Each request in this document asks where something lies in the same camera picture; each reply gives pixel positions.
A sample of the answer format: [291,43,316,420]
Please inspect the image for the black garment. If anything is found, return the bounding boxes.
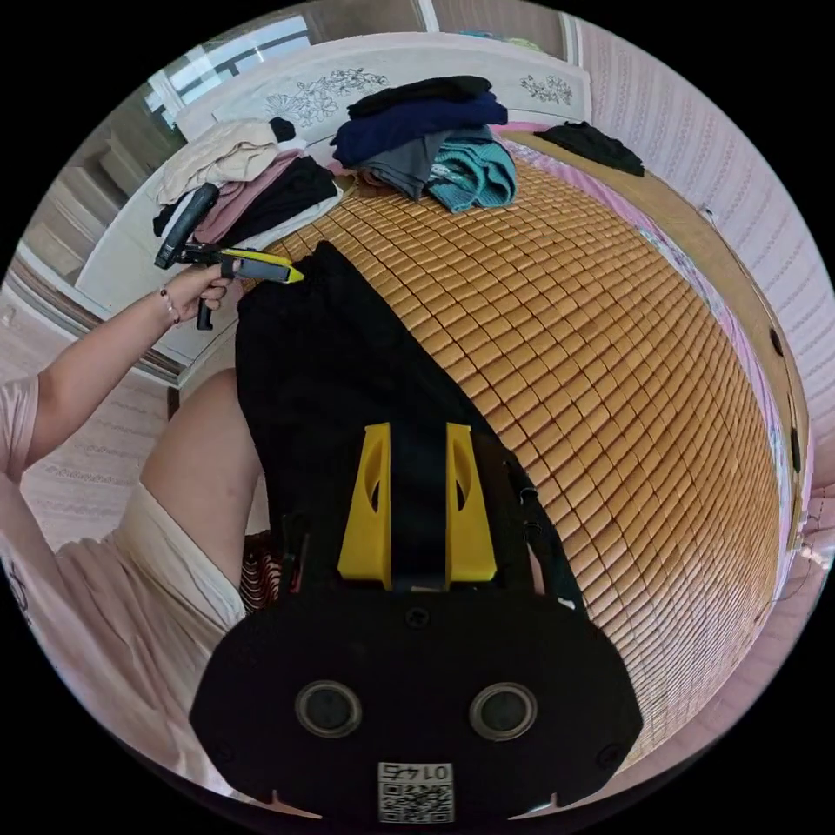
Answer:
[532,119,647,179]

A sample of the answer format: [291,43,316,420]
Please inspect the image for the person's left forearm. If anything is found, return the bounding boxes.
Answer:
[29,290,181,451]

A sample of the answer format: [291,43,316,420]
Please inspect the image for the person's left hand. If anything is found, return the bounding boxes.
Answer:
[158,264,228,325]

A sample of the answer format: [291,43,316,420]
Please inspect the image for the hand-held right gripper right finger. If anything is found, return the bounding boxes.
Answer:
[444,422,498,586]

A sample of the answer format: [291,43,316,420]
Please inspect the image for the black pants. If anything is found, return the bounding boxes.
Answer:
[234,239,588,616]

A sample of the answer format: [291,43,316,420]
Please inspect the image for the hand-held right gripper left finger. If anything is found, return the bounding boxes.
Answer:
[337,422,393,592]

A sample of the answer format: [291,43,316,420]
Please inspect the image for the person's body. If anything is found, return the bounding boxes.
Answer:
[0,367,275,805]

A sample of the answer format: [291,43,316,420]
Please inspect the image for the window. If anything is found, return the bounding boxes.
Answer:
[139,12,316,133]

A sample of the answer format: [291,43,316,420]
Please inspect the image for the pile of clothes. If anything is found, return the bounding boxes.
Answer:
[152,116,345,249]
[328,74,519,216]

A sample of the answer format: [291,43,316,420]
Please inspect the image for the bed with woven mat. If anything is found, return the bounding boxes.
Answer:
[73,30,815,778]

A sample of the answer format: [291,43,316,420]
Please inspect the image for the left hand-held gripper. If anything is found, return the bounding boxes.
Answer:
[176,242,306,332]

